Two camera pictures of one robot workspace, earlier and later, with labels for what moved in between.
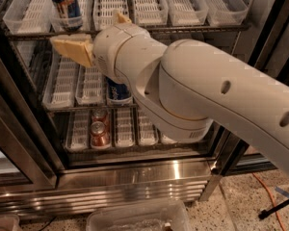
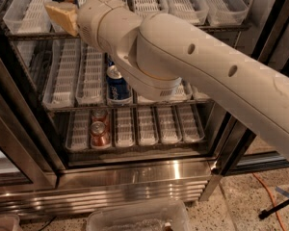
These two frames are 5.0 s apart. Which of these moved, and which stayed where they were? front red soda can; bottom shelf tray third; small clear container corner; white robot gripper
Moved: white robot gripper
Stayed: front red soda can; small clear container corner; bottom shelf tray third
